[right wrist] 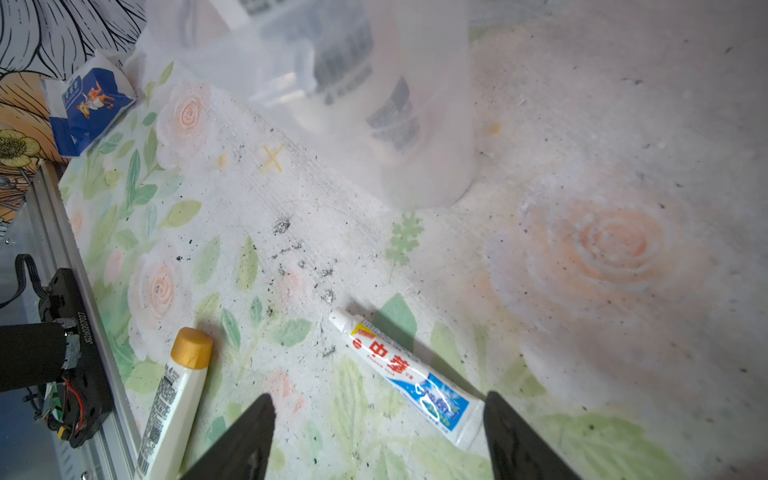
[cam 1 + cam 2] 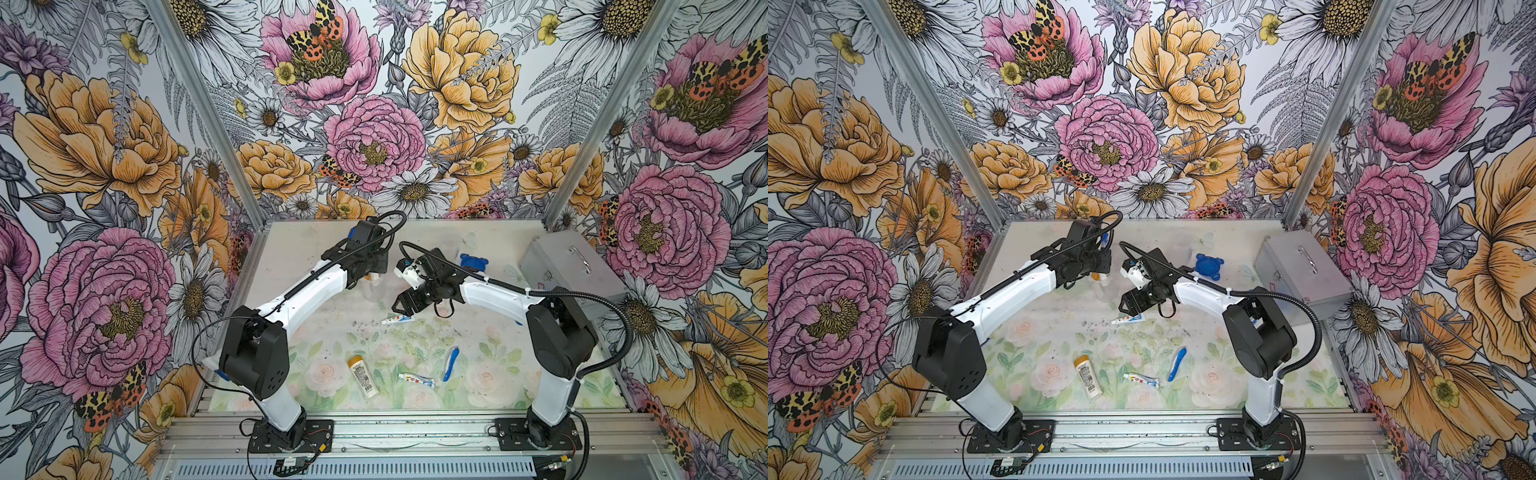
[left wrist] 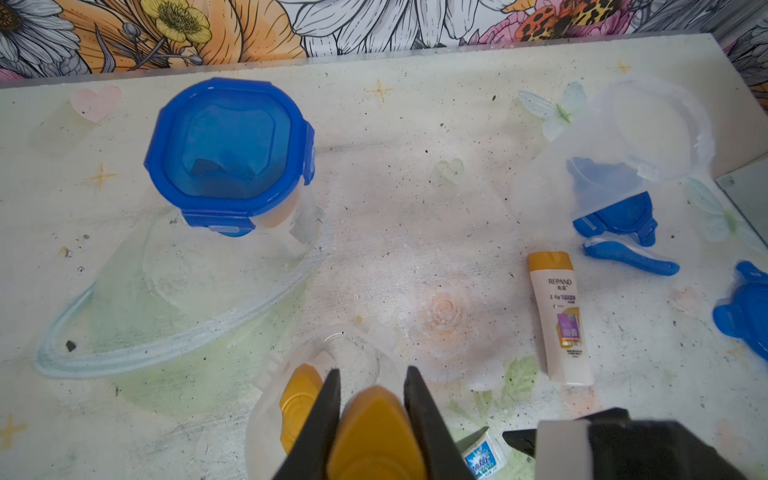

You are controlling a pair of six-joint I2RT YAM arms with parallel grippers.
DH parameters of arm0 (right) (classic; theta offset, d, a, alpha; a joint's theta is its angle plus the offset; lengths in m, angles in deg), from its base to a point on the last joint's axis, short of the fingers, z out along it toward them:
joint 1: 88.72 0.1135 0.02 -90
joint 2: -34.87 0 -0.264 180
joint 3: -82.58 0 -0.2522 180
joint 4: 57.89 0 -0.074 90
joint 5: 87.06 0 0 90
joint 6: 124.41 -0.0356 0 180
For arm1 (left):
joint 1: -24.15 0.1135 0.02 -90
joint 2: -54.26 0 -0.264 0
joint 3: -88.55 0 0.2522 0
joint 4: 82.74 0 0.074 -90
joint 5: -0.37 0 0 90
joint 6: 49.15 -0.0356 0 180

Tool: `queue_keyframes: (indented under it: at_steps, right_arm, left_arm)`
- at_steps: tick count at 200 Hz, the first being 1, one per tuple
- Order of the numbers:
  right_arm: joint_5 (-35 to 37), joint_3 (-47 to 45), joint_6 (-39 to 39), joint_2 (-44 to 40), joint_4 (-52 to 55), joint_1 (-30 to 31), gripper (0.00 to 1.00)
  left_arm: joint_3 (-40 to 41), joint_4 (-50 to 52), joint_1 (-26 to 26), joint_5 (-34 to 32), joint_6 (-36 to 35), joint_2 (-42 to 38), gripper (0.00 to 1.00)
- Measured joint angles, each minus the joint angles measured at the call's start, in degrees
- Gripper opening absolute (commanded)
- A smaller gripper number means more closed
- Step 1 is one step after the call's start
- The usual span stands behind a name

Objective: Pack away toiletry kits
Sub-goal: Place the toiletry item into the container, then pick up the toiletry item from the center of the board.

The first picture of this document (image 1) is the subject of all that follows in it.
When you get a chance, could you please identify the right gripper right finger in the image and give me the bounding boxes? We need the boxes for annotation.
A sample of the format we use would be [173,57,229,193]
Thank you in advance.
[483,391,580,480]

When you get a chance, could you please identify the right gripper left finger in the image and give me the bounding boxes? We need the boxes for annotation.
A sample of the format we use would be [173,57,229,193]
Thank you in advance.
[181,393,276,480]

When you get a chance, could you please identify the toothpaste tube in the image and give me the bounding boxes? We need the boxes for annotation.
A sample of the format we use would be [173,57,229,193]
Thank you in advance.
[329,310,485,451]

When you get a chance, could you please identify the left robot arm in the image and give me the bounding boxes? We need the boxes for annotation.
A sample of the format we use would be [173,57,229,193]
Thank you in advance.
[1,322,81,392]

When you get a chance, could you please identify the white bottle near front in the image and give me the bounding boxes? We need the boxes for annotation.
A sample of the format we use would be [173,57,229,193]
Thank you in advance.
[134,327,214,479]

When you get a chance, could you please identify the blue white packet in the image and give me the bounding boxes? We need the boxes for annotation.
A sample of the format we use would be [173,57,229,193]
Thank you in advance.
[41,52,137,158]

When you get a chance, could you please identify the clear plastic cup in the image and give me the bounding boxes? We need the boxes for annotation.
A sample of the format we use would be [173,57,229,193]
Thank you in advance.
[146,1,476,210]

